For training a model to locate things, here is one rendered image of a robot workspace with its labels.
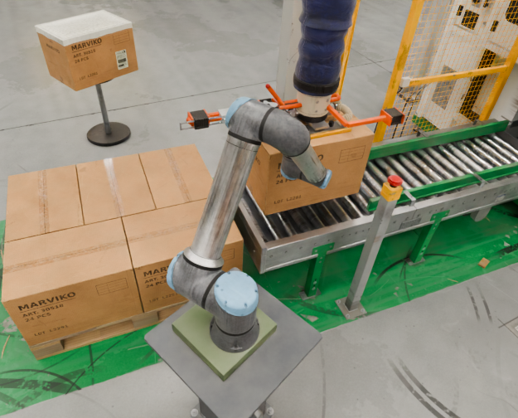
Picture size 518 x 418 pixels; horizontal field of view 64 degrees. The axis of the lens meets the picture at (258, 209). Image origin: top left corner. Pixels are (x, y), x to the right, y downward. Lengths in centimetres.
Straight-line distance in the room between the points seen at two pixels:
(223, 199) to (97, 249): 111
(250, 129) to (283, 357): 86
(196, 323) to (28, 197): 149
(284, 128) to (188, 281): 62
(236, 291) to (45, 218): 147
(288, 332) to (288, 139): 79
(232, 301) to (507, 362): 196
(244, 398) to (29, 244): 145
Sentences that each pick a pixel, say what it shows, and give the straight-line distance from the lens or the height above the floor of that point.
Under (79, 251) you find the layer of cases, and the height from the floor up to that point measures 54.
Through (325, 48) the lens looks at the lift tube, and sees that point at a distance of 196.
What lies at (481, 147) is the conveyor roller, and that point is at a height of 52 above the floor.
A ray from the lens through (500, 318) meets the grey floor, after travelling 312.
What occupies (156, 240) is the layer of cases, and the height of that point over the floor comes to 54.
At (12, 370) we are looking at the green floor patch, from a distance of 272.
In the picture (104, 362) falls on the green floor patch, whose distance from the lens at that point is 257.
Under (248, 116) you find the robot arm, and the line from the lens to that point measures 132.
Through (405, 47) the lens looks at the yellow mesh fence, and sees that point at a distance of 293.
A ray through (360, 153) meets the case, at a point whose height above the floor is 98.
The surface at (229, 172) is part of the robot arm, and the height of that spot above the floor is 138.
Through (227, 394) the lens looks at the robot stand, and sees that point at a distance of 158.
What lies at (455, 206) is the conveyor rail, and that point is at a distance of 290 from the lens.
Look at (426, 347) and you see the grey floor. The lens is 276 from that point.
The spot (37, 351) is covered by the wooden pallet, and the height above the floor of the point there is 9.
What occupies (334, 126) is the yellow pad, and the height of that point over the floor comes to 111.
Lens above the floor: 220
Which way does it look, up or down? 42 degrees down
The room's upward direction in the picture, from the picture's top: 4 degrees clockwise
